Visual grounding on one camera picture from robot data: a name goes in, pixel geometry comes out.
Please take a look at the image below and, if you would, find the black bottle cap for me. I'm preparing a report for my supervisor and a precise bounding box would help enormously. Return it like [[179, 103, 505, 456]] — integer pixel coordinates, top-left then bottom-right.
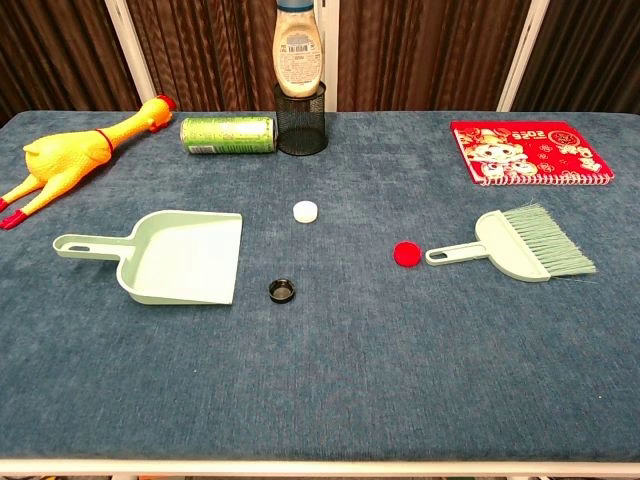
[[267, 279, 295, 304]]

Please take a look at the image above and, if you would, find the red bottle cap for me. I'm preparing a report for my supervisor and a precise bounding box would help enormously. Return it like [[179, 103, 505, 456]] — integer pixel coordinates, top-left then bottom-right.
[[392, 241, 424, 267]]

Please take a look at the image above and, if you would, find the mint green plastic dustpan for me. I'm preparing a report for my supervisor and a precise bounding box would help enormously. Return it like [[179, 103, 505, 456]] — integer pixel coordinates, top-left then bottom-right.
[[52, 209, 244, 306]]

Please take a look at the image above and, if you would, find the white bottle cap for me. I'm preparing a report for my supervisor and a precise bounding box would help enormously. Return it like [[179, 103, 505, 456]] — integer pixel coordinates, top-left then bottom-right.
[[292, 200, 320, 224]]

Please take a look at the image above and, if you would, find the beige sauce bottle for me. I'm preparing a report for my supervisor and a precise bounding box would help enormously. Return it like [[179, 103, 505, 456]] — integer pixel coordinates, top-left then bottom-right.
[[272, 0, 324, 98]]

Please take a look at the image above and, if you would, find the yellow rubber chicken toy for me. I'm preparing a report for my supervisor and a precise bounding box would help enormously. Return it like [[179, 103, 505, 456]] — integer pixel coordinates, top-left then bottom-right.
[[0, 94, 178, 231]]

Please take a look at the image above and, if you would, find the mint green hand brush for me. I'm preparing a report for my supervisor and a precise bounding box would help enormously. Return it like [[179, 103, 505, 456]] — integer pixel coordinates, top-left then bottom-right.
[[425, 203, 598, 283]]

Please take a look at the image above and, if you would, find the black mesh cup holder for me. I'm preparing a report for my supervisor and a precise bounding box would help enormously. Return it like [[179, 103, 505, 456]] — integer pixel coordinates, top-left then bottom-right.
[[274, 80, 330, 156]]

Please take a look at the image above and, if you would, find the white table frame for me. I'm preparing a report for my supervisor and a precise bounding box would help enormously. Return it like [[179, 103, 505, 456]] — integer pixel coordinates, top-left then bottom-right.
[[0, 456, 640, 479]]

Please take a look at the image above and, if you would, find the dark brown pleated curtain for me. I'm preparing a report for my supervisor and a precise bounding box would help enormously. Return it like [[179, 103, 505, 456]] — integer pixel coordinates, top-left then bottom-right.
[[124, 0, 281, 113], [338, 0, 532, 113], [513, 0, 640, 114], [0, 0, 142, 127]]

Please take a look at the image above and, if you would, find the white partition post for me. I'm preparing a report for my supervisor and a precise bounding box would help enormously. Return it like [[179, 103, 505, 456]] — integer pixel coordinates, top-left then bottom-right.
[[321, 0, 341, 113], [495, 0, 552, 113], [104, 0, 159, 104]]

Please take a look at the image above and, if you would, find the red spiral notebook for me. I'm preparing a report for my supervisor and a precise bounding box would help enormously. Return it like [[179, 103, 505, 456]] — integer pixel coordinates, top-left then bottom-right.
[[449, 119, 617, 188]]

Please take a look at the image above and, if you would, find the blue table cloth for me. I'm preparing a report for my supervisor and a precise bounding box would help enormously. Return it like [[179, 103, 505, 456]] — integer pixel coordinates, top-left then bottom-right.
[[0, 110, 640, 463]]

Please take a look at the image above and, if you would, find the green drink can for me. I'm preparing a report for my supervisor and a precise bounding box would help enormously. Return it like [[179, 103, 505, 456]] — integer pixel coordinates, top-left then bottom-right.
[[179, 116, 279, 156]]

